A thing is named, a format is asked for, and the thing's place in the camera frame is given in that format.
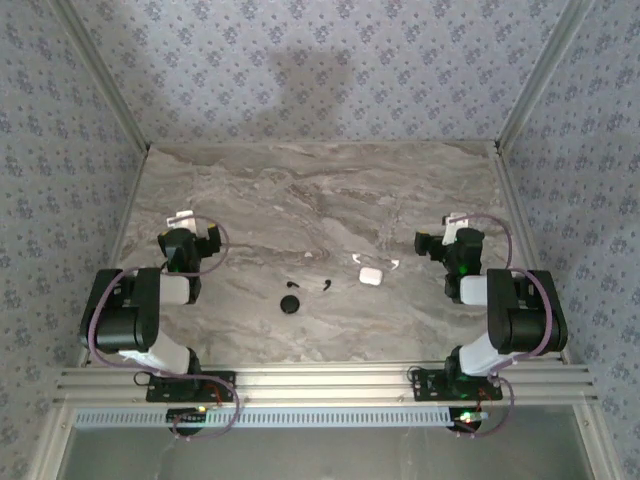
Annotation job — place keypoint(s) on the left aluminium table side rail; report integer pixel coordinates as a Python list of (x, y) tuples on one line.
[(116, 250)]

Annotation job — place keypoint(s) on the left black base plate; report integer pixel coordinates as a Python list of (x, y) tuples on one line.
[(170, 387)]

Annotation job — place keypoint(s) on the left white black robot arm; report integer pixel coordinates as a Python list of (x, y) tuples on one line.
[(120, 325)]

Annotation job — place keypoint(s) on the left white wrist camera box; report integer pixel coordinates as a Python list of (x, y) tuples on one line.
[(184, 216)]

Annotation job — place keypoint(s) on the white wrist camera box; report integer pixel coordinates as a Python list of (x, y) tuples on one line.
[(452, 230), (184, 216)]

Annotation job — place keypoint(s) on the grey metal panel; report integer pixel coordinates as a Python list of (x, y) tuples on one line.
[(320, 455)]

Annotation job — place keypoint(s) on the aluminium mounting rail beam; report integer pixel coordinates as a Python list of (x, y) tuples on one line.
[(320, 382)]

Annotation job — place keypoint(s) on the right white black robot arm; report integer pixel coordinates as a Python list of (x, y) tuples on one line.
[(525, 320)]

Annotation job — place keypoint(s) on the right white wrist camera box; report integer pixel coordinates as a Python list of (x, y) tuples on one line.
[(452, 230)]

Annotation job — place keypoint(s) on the left aluminium corner post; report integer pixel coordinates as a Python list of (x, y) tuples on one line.
[(102, 75)]

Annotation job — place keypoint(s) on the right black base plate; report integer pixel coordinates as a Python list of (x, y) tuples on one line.
[(430, 387)]

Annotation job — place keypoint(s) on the right aluminium corner post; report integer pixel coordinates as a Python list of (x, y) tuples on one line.
[(541, 75)]

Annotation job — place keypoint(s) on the aluminium corner post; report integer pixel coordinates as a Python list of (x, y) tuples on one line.
[(541, 75), (102, 75)]

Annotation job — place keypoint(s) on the aluminium table side rail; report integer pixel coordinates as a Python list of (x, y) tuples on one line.
[(116, 250), (515, 200)]

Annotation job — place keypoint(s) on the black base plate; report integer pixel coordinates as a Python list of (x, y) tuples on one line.
[(430, 387), (170, 387)]

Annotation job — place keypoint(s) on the right control board with LED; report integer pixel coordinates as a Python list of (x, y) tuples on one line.
[(467, 419)]

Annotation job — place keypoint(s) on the control board with led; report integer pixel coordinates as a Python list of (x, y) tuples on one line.
[(187, 417), (467, 419)]

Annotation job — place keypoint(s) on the right aluminium table side rail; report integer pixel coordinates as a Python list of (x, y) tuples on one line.
[(515, 200)]

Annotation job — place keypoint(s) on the left control board with LED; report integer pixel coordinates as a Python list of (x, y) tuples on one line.
[(187, 417)]

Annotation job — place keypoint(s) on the white earbud charging case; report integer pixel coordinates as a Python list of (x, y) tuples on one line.
[(370, 276)]

